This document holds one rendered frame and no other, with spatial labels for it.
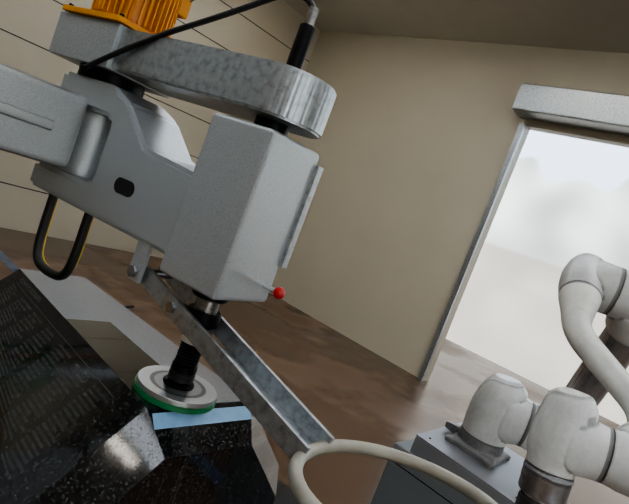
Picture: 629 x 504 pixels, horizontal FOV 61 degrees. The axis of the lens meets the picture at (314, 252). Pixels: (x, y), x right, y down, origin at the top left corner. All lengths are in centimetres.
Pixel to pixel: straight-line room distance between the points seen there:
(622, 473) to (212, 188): 101
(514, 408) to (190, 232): 118
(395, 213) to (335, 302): 144
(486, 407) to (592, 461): 84
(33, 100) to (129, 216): 42
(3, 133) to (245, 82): 70
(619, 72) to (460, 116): 170
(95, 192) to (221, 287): 54
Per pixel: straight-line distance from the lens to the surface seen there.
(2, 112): 167
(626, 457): 113
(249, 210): 125
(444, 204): 664
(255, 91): 131
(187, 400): 142
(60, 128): 173
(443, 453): 188
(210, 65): 143
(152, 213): 145
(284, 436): 123
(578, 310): 142
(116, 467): 138
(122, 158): 158
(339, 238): 735
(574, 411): 111
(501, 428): 194
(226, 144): 131
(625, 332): 161
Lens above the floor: 146
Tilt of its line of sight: 5 degrees down
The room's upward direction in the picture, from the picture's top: 21 degrees clockwise
